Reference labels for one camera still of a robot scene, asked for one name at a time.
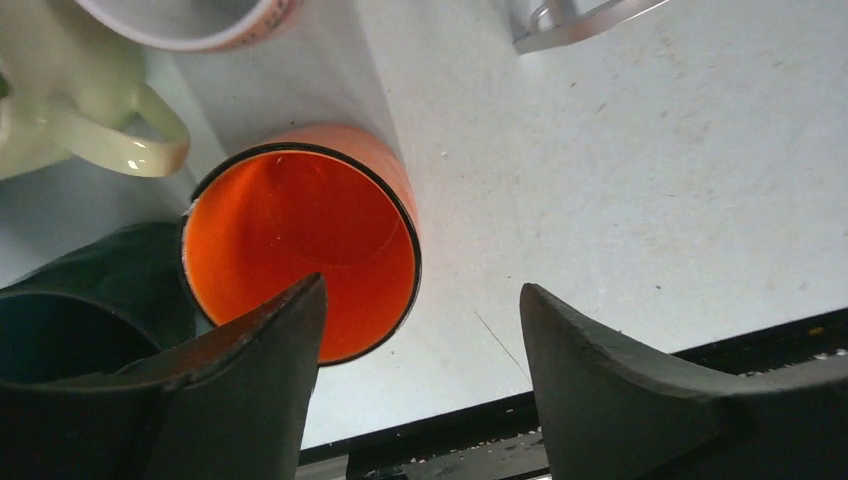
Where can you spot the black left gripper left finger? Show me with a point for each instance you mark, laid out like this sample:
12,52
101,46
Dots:
229,404

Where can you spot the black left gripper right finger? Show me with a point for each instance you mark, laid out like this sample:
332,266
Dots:
611,407

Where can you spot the dark teal mug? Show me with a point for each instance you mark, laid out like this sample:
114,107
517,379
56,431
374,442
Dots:
97,308

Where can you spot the orange mug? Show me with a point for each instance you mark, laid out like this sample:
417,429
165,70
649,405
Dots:
331,199

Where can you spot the light green mug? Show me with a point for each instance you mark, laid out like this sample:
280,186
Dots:
73,87

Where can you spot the small salmon pink mug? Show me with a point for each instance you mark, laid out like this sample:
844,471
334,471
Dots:
194,26

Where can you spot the clear acrylic dish rack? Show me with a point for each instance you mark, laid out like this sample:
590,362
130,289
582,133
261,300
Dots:
555,24

